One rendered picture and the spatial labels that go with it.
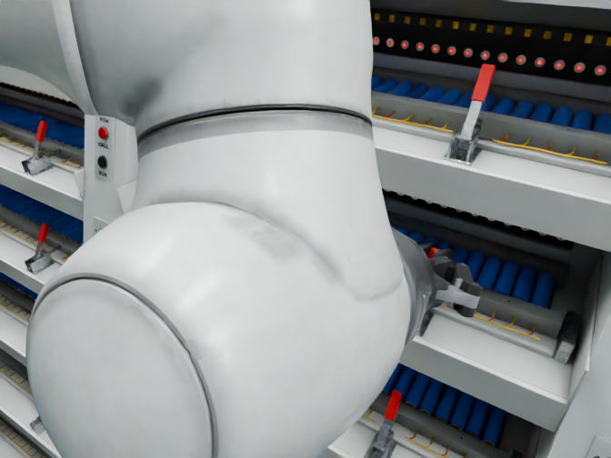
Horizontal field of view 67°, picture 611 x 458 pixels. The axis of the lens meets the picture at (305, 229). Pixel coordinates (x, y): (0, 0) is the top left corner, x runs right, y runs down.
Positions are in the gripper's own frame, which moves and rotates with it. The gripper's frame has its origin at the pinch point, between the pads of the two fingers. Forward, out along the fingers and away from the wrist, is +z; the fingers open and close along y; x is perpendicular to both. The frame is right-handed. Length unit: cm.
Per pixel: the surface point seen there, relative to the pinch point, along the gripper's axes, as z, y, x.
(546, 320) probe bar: 5.0, 12.2, -2.9
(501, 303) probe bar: 4.9, 7.6, -2.8
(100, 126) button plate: -3, -50, 4
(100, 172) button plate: -2, -50, -3
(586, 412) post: -0.7, 17.3, -8.6
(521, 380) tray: -0.1, 11.6, -8.4
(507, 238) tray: 14.2, 5.6, 3.7
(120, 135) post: -3.2, -46.1, 3.3
